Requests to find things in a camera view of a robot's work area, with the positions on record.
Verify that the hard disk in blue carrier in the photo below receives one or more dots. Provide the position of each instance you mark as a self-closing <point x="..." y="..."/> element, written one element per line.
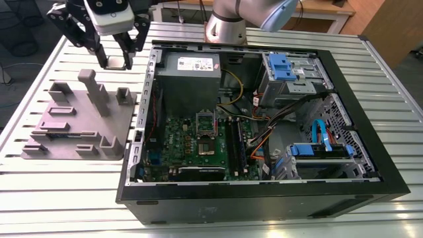
<point x="330" y="151"/>

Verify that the green RAM stick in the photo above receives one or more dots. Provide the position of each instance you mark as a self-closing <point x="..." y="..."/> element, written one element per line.
<point x="64" y="136"/>

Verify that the blue plastic drive bracket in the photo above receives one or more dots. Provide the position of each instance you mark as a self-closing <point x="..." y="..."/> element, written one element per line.
<point x="280" y="67"/>

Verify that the wooden cabinet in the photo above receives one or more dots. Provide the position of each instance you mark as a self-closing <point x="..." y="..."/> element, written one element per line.
<point x="390" y="29"/>

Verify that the wooden desk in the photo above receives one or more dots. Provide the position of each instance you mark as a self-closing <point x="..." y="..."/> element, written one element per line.
<point x="330" y="7"/>

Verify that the metal disk bay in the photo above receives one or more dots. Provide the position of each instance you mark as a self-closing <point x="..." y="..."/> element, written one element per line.
<point x="326" y="161"/>

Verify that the black graphics card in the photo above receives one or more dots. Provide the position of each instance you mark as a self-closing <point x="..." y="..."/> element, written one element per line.
<point x="202" y="173"/>

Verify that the grey plastic parts rack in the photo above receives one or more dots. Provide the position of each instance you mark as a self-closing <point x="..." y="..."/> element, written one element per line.
<point x="86" y="116"/>

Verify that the green motherboard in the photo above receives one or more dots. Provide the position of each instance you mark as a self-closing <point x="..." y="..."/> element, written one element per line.
<point x="178" y="153"/>

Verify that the black open PC case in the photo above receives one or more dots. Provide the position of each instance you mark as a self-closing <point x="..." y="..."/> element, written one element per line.
<point x="231" y="198"/>

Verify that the metal drive cage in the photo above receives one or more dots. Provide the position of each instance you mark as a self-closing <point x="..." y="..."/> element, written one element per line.
<point x="298" y="91"/>

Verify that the silver square CPU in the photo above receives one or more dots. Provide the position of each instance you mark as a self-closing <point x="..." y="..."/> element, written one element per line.
<point x="116" y="63"/>

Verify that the black RAM slot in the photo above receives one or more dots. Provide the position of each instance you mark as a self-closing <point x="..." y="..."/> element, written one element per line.
<point x="232" y="148"/>
<point x="242" y="148"/>

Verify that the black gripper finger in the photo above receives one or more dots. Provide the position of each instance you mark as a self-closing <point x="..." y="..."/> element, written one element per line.
<point x="142" y="29"/>
<point x="78" y="34"/>

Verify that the white wrist camera black face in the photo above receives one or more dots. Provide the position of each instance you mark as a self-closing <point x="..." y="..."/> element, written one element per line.
<point x="112" y="22"/>

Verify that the CPU socket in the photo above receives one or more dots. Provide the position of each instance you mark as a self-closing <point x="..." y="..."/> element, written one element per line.
<point x="207" y="147"/>

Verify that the thin metal locking lever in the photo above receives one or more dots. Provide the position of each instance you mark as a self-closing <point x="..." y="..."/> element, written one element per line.
<point x="216" y="126"/>

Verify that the grey power supply unit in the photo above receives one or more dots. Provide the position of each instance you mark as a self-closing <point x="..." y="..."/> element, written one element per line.
<point x="188" y="89"/>

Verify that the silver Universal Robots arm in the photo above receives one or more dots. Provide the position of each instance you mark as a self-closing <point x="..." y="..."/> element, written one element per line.
<point x="228" y="27"/>

